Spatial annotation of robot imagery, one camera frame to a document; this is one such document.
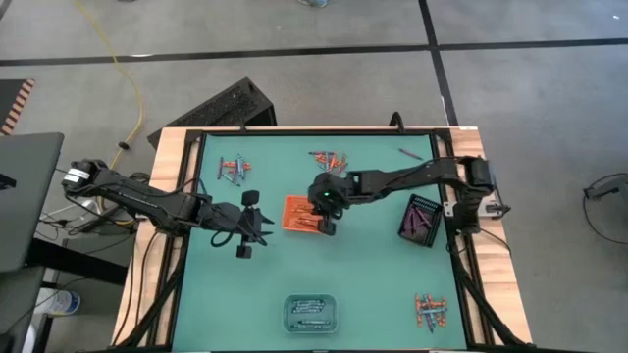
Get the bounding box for yellow cable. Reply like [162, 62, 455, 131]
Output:
[73, 0, 145, 171]

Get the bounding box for black plastic basket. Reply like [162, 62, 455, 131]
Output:
[396, 192, 445, 249]

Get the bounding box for grey-green plastic tray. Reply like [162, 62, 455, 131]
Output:
[282, 292, 339, 335]

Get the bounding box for orange plastic basket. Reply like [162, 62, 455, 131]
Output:
[282, 194, 326, 235]

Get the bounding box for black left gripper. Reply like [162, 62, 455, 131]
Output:
[198, 189, 275, 260]

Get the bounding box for black desk frame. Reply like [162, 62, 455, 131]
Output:
[24, 237, 130, 353]

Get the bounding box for grey desk panel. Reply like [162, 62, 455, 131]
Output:
[0, 267, 48, 353]
[0, 131, 65, 274]

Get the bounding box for black metal table frame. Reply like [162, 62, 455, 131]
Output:
[110, 126, 534, 353]

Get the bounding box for black perforated metal case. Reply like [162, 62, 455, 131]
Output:
[146, 76, 279, 149]

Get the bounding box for green table mat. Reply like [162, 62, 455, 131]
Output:
[171, 132, 468, 352]

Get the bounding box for black mat orange stripes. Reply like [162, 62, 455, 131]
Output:
[0, 77, 36, 137]

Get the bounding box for white bottle blue label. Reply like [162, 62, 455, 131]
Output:
[33, 287, 82, 318]

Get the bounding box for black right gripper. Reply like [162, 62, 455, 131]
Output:
[307, 171, 355, 237]

